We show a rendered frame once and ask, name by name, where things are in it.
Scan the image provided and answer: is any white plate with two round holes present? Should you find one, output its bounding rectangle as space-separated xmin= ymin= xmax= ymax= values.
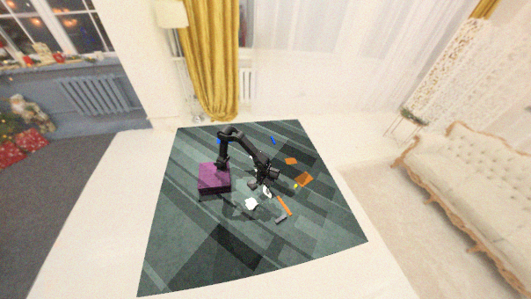
xmin=245 ymin=198 xmax=257 ymax=210

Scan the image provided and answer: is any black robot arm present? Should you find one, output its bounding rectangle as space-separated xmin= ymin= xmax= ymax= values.
xmin=214 ymin=124 xmax=280 ymax=188

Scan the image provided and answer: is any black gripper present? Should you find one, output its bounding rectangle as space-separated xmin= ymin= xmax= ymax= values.
xmin=247 ymin=172 xmax=267 ymax=191

